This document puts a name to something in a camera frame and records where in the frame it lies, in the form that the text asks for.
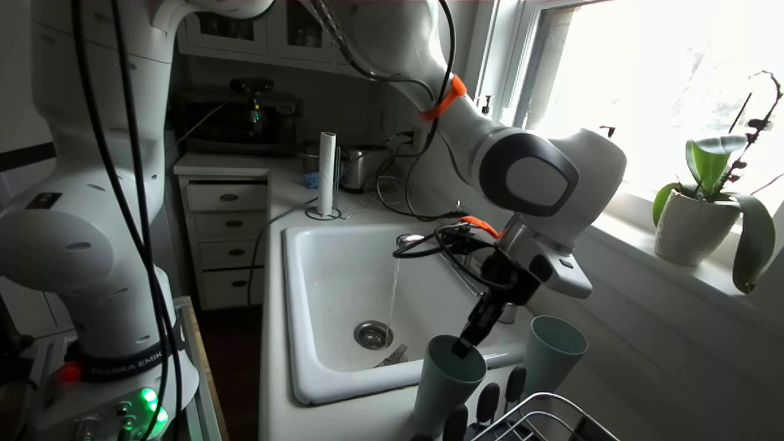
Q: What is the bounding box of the white ceramic sink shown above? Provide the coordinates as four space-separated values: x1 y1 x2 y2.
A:
280 218 535 410

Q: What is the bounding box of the thin black countertop cable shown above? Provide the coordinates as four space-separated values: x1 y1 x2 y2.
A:
245 198 324 307

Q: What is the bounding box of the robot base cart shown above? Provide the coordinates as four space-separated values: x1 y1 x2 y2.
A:
0 297 231 441

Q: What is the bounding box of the orchid in white pot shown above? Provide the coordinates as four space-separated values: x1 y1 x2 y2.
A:
650 69 784 297

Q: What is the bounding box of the green indicator light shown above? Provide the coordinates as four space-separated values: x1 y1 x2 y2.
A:
114 385 175 441

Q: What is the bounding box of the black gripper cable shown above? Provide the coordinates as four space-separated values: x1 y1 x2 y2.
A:
310 0 503 259

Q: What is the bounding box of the metal sink drain strainer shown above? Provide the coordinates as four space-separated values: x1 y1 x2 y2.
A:
351 318 397 354

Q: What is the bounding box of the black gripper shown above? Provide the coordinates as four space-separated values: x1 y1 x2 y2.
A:
451 240 557 360

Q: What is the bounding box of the black camera on stand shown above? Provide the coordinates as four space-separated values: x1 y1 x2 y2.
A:
228 77 278 140

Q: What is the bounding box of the white wire rack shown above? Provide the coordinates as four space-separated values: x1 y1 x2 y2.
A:
470 389 623 441

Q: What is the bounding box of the teal plastic cup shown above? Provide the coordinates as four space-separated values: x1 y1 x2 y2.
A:
520 314 590 404
410 334 491 436

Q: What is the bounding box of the chrome sink faucet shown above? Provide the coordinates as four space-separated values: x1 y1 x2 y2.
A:
396 231 460 253

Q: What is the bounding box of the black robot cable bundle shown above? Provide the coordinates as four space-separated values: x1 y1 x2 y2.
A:
66 0 188 441

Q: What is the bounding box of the silver fork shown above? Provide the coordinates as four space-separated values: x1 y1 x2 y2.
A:
376 343 410 371

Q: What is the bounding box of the white drawer unit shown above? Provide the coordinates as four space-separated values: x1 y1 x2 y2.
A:
175 151 275 314

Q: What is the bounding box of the red stop button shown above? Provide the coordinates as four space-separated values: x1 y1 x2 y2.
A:
51 360 87 389

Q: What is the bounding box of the dark dish drying rack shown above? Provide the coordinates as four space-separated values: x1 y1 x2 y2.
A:
411 365 530 441

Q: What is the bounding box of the white framed window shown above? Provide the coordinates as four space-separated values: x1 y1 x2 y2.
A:
481 0 784 229

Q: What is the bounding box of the white glass door cabinet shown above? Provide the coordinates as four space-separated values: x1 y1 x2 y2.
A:
171 0 345 82

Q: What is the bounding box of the paper towel roll on holder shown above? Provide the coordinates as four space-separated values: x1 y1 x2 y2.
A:
304 129 345 224

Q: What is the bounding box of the metal canister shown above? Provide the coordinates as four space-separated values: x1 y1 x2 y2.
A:
339 145 371 196

